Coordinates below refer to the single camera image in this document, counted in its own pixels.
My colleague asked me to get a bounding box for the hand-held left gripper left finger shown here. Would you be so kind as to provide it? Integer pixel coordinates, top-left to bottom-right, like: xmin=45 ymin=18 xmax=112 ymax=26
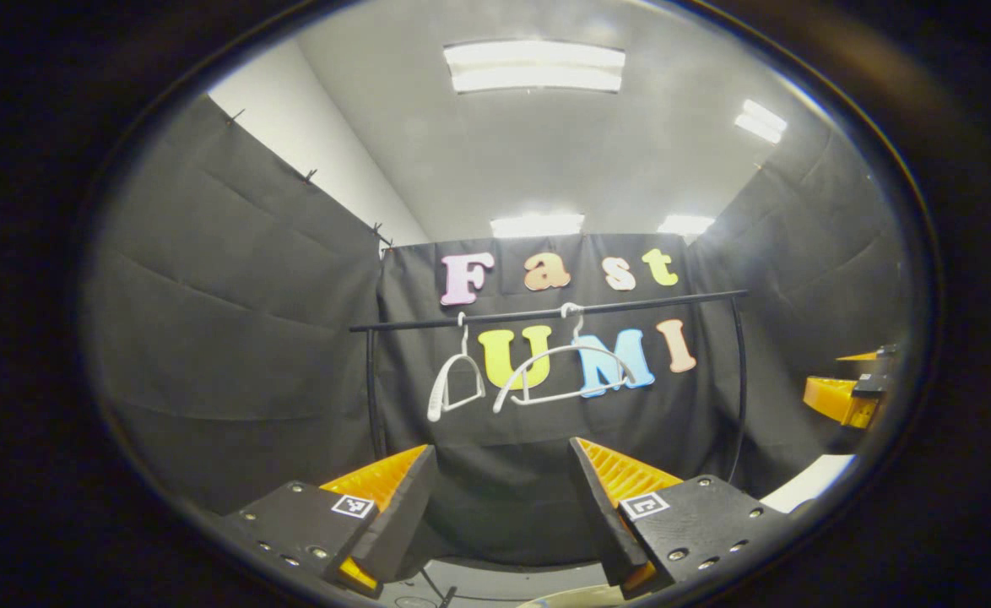
xmin=225 ymin=444 xmax=439 ymax=599

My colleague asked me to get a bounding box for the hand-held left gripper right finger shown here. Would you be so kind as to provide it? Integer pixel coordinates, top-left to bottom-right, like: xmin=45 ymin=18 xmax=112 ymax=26
xmin=569 ymin=437 xmax=792 ymax=599

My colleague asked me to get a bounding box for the white clothes hanger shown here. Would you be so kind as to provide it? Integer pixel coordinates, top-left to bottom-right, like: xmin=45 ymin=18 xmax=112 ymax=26
xmin=493 ymin=302 xmax=638 ymax=415
xmin=426 ymin=312 xmax=488 ymax=423

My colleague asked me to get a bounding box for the black clothes rack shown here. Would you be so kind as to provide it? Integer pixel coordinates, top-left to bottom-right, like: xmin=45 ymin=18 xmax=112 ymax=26
xmin=349 ymin=290 xmax=750 ymax=486

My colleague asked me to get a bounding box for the small ceiling light panel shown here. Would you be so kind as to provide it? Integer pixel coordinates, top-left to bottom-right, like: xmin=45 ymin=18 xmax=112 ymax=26
xmin=734 ymin=99 xmax=788 ymax=145

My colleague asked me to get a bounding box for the black backdrop cloth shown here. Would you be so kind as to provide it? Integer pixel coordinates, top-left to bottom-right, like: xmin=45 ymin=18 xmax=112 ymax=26
xmin=86 ymin=93 xmax=906 ymax=567

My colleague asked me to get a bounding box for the large ceiling light panel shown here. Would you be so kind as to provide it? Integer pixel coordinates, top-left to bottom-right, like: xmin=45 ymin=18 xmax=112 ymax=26
xmin=443 ymin=40 xmax=627 ymax=95

